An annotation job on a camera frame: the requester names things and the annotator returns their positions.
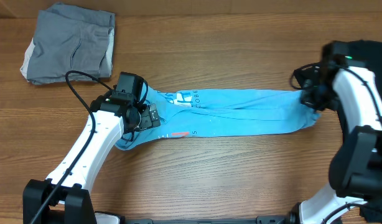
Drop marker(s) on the black garment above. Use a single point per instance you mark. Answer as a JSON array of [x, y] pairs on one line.
[[370, 52]]

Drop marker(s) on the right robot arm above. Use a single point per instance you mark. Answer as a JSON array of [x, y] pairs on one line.
[[344, 81]]

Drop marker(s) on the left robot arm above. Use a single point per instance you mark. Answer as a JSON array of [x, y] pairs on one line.
[[64, 196]]

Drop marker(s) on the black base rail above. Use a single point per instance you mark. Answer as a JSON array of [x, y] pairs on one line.
[[203, 221]]

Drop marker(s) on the folded grey shorts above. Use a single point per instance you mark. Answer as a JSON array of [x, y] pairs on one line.
[[68, 38]]

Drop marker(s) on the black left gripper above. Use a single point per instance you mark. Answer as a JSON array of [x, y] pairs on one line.
[[150, 116]]

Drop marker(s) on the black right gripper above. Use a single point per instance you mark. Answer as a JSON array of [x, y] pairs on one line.
[[307, 99]]

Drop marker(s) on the light blue printed t-shirt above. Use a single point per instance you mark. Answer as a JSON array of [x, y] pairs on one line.
[[211, 113]]

